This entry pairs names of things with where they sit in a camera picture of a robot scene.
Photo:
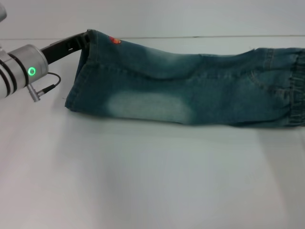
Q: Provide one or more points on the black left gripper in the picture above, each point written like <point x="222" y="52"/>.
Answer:
<point x="59" y="51"/>

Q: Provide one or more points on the blue denim printed shorts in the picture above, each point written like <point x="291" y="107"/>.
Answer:
<point x="190" y="90"/>

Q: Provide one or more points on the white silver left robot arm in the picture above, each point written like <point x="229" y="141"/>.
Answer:
<point x="19" y="66"/>

